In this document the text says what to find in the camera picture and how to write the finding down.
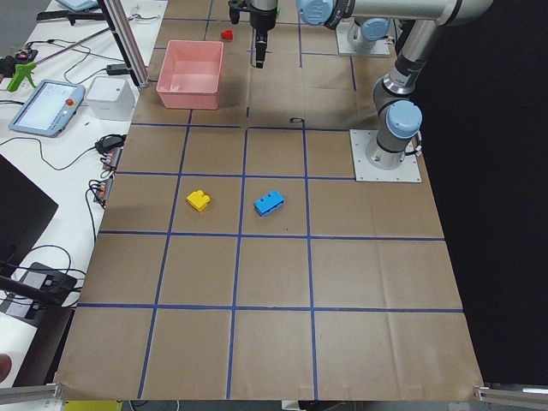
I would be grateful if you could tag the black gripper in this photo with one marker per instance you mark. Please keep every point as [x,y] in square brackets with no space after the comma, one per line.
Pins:
[261,20]

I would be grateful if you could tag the blue toy block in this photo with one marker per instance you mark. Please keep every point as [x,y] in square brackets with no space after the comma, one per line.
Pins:
[268,203]

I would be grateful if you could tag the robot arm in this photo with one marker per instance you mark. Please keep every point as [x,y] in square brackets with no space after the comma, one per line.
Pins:
[373,28]
[399,119]

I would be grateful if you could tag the pink plastic box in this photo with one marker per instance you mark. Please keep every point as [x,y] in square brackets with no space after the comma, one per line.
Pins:
[191,74]

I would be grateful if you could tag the red toy block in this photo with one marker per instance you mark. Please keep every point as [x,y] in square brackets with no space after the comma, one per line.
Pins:
[227,35]

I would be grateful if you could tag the black power adapter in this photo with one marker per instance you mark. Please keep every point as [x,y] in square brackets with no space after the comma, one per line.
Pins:
[116,69]

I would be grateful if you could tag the white square device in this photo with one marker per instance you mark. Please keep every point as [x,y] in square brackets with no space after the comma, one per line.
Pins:
[110,98]

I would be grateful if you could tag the yellow toy block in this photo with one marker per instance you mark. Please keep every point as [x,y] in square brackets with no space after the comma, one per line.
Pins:
[198,199]

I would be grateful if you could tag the teach pendant tablet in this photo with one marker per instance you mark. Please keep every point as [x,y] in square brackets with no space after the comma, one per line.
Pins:
[49,109]

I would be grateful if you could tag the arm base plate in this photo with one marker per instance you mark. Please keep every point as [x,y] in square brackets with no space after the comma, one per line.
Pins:
[373,164]
[351,42]

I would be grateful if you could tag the aluminium frame post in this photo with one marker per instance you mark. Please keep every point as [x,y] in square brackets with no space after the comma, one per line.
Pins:
[117,21]

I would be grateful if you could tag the green handled grabber tool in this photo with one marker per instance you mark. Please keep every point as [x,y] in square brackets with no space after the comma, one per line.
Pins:
[22,72]

